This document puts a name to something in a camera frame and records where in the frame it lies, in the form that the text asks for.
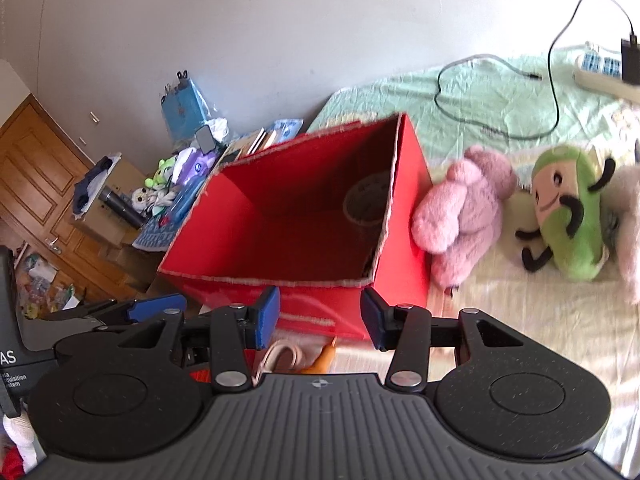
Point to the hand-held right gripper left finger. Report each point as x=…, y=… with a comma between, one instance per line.
x=268, y=317

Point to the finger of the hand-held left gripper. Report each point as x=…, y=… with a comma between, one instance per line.
x=155, y=307

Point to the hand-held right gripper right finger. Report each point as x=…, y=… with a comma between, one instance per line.
x=372, y=320

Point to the large red box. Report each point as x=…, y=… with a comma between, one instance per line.
x=405, y=270

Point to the pile of plastic packets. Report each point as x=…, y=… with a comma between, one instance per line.
x=42, y=285

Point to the blue patterned cloth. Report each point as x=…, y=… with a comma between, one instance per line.
x=157, y=232

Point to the white knitted cloth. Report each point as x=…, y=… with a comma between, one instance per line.
x=20, y=437

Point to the black thermos bottle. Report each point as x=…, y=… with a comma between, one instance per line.
x=122, y=207

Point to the small white plush doll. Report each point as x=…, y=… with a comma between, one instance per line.
x=147, y=201

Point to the small green plush doll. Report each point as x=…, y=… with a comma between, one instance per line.
x=161, y=172

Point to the dark blue cloth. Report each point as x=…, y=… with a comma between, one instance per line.
x=90, y=187

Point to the purple packet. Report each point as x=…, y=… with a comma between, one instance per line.
x=197, y=165

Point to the wooden door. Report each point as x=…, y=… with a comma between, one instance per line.
x=40, y=170

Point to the stack of books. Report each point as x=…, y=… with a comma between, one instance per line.
x=250, y=144

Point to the black phone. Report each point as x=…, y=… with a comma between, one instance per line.
x=205, y=139

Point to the blue printed packet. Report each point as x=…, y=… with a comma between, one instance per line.
x=289, y=129

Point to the blue gift bag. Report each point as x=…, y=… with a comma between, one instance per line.
x=182, y=110

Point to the green plush toy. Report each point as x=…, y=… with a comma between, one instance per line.
x=565, y=230

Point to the green bed sheet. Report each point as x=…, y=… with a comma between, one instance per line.
x=500, y=100

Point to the pale pink plush toy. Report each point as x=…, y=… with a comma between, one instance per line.
x=631, y=220

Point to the white power strip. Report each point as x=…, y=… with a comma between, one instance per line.
x=595, y=79

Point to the black charger plug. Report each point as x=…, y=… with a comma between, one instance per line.
x=631, y=60

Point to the white wall hook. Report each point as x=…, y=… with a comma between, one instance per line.
x=94, y=117

